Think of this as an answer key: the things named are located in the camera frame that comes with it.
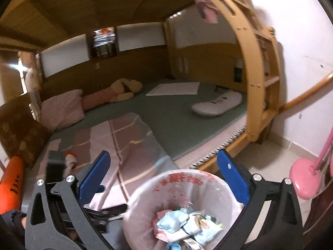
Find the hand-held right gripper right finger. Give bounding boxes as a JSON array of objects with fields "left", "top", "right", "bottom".
[{"left": 217, "top": 150, "right": 304, "bottom": 250}]

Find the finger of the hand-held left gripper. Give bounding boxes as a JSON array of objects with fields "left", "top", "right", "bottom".
[{"left": 84, "top": 204, "right": 128, "bottom": 227}]

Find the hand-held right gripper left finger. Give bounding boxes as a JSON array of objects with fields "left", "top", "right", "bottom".
[{"left": 25, "top": 150, "right": 111, "bottom": 250}]

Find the bin with white plastic bag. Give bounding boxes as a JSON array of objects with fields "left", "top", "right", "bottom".
[{"left": 122, "top": 169, "right": 245, "bottom": 250}]

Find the printed white wrapper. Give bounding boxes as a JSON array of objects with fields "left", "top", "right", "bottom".
[{"left": 182, "top": 210, "right": 225, "bottom": 246}]

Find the person's left forearm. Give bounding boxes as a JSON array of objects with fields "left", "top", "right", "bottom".
[{"left": 0, "top": 210, "right": 27, "bottom": 250}]

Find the crumpled white red wrapper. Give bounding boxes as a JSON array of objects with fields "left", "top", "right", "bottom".
[{"left": 64, "top": 151, "right": 78, "bottom": 171}]

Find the pink checked blanket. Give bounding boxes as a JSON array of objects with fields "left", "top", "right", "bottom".
[{"left": 23, "top": 112, "right": 180, "bottom": 214}]

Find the orange carrot plush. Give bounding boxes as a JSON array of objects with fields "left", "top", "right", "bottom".
[{"left": 0, "top": 156, "right": 25, "bottom": 214}]

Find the brown patterned pillow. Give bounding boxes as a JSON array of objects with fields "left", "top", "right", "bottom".
[{"left": 0, "top": 94, "right": 51, "bottom": 168}]

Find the pink pillow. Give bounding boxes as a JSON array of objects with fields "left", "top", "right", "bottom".
[{"left": 40, "top": 89, "right": 85, "bottom": 132}]

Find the green bed mattress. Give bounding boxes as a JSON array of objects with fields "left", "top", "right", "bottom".
[{"left": 49, "top": 79, "right": 248, "bottom": 168}]

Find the white contoured baby pillow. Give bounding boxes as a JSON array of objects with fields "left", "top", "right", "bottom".
[{"left": 192, "top": 90, "right": 243, "bottom": 117}]

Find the pink stand base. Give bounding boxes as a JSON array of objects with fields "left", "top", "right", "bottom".
[{"left": 289, "top": 125, "right": 333, "bottom": 200}]

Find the striped plush dog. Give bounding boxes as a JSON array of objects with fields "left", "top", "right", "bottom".
[{"left": 82, "top": 78, "right": 143, "bottom": 110}]

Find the dark green sticker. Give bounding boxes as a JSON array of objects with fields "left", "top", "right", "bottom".
[{"left": 234, "top": 66, "right": 244, "bottom": 83}]

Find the flat white pillow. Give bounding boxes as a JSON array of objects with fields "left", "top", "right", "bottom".
[{"left": 146, "top": 81, "right": 200, "bottom": 96}]

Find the stack of books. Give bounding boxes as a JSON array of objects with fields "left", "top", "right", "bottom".
[{"left": 92, "top": 27, "right": 116, "bottom": 58}]

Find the hanging pink cloth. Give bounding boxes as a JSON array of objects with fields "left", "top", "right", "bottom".
[{"left": 193, "top": 0, "right": 219, "bottom": 24}]

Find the wooden wall rail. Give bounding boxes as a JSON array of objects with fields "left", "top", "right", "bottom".
[{"left": 280, "top": 73, "right": 333, "bottom": 113}]

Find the wooden bunk bed frame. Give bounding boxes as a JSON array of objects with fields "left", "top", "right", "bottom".
[{"left": 0, "top": 0, "right": 282, "bottom": 170}]

